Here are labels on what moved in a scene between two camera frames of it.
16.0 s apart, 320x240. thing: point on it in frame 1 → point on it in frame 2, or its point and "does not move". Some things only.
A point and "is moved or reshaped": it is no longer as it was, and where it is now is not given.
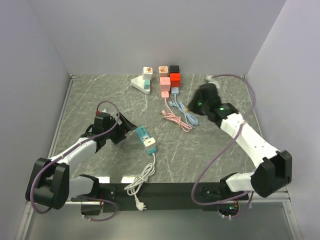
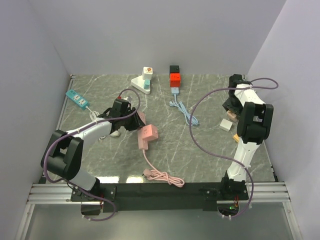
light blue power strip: [175, 90] does not move
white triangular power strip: [138, 83] does not move
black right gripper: [192, 107] → [227, 104]
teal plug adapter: [147, 84] does not move
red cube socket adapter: [175, 78] does not move
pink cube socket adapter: [165, 84] → [149, 132]
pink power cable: [176, 119] → [156, 174]
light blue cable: [191, 119] does not move
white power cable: [133, 188] → [93, 115]
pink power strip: [165, 94] → [143, 143]
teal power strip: [141, 132] → [77, 99]
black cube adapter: [174, 69] does not move
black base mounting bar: [168, 197] does not move
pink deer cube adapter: [163, 71] is moved or reshaped
